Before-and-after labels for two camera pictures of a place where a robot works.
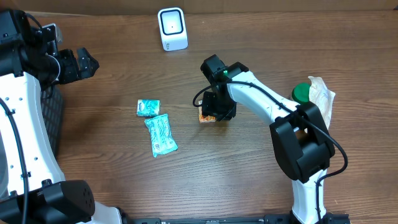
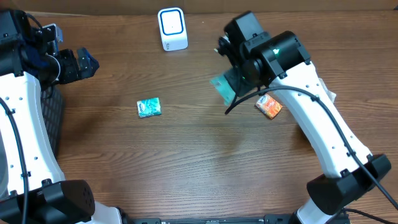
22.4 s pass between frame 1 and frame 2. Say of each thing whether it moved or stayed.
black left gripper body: stayed
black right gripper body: moved
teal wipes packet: moved
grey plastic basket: stayed
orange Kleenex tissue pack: moved
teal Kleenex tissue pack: stayed
